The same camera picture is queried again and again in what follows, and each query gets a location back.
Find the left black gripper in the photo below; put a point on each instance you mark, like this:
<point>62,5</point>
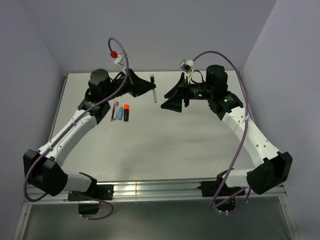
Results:
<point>136,86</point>

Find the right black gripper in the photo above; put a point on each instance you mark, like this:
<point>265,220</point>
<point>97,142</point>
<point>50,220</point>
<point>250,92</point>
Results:
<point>181,91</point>

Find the white black pen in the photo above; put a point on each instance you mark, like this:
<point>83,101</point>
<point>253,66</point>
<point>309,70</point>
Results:
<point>154,95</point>

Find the black orange highlighter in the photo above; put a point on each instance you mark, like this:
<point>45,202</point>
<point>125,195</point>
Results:
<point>126,112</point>

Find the red pen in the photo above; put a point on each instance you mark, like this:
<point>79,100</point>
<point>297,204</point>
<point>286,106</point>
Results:
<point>114,111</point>

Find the blue highlighter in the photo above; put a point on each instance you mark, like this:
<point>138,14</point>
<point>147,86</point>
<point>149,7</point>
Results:
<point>120,113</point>

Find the black white pen cap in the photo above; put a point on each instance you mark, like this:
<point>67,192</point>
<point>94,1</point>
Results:
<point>152,78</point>

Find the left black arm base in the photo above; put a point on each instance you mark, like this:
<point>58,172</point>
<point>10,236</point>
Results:
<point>91,201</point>

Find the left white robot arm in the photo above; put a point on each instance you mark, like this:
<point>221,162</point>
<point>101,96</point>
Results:
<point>43,167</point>

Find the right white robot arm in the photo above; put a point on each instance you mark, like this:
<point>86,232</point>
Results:
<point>271,166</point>

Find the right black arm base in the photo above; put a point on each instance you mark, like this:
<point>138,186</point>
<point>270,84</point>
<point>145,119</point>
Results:
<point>209,188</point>

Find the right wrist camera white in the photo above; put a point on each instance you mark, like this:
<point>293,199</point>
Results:
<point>187,67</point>

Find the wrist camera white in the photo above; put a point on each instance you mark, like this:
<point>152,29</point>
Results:
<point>119,60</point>
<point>187,67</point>

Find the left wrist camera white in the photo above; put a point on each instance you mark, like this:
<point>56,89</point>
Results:
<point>119,60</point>

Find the aluminium rail frame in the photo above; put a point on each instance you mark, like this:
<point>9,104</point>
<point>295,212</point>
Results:
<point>156,162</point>

